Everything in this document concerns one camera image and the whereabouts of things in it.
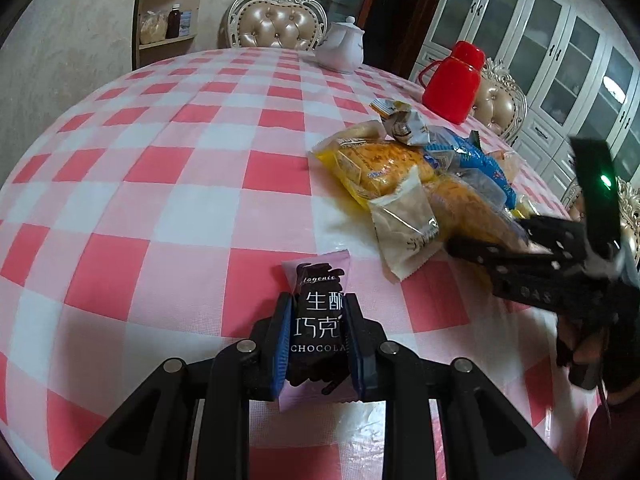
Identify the blue snack packet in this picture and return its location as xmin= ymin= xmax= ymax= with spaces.
xmin=424 ymin=126 xmax=516 ymax=209

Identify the beige small cake packet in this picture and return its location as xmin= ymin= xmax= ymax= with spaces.
xmin=368 ymin=166 xmax=442 ymax=281

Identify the black chocolate snack packet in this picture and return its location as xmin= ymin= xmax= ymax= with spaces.
xmin=278 ymin=250 xmax=357 ymax=412

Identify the white yellow snack packet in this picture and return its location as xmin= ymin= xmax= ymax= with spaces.
xmin=370 ymin=99 xmax=431 ymax=146

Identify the meat floss bread yellow pack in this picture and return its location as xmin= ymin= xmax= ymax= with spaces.
xmin=311 ymin=120 xmax=436 ymax=209

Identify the beige tufted chair right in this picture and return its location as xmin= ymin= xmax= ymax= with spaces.
xmin=470 ymin=58 xmax=528 ymax=145

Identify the beige tufted chair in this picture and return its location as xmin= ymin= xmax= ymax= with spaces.
xmin=224 ymin=0 xmax=329 ymax=51
xmin=470 ymin=58 xmax=528 ymax=145

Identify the white glass door cabinet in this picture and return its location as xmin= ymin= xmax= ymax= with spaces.
xmin=410 ymin=0 xmax=639 ymax=195

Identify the red thermos jug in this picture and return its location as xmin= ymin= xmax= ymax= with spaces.
xmin=418 ymin=41 xmax=486 ymax=125

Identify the pink checkered tablecloth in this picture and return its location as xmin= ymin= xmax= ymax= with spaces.
xmin=1 ymin=49 xmax=596 ymax=479

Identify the white ceramic teapot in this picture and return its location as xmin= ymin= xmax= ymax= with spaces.
xmin=316 ymin=16 xmax=364 ymax=74

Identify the beige tufted chair far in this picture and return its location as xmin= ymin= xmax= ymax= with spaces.
xmin=224 ymin=0 xmax=329 ymax=51

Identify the bag of food on shelf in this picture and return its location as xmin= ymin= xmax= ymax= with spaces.
xmin=140 ymin=11 xmax=167 ymax=44

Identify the dark bottle on shelf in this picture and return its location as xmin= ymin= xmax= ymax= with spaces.
xmin=165 ymin=3 xmax=181 ymax=39

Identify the wooden corner shelf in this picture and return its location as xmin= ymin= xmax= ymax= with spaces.
xmin=131 ymin=0 xmax=201 ymax=70

